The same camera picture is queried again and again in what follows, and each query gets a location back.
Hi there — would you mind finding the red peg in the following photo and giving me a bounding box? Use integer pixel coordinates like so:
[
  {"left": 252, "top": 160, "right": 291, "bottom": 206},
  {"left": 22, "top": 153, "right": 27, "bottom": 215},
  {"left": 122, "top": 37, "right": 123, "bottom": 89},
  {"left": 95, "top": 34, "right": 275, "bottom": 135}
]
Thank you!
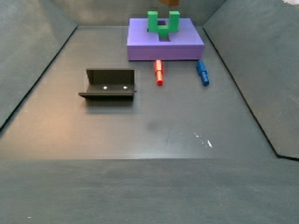
[{"left": 154, "top": 59, "right": 164, "bottom": 86}]

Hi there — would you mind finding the blue peg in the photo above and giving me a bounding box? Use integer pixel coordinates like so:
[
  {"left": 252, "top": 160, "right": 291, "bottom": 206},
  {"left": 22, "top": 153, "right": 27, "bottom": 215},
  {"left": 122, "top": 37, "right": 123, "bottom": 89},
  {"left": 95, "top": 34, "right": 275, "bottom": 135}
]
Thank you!
[{"left": 196, "top": 60, "right": 210, "bottom": 86}]

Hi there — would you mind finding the purple base block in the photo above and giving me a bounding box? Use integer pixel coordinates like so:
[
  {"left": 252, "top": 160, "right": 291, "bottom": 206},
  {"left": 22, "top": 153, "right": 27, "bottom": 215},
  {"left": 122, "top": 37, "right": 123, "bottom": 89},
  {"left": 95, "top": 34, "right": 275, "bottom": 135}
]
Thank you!
[{"left": 127, "top": 18, "right": 204, "bottom": 61}]

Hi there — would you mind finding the green U-shaped block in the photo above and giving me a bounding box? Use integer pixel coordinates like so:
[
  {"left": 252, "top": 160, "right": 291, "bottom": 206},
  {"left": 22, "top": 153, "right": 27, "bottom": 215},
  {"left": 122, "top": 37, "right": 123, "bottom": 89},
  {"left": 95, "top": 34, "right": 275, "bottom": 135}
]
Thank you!
[{"left": 147, "top": 11, "right": 180, "bottom": 39}]

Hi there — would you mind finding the black angle bracket fixture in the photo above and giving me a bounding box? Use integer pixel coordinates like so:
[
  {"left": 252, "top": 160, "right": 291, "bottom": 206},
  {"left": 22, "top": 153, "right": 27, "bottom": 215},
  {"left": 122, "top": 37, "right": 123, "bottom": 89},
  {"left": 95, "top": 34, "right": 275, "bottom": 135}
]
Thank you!
[{"left": 79, "top": 68, "right": 136, "bottom": 99}]

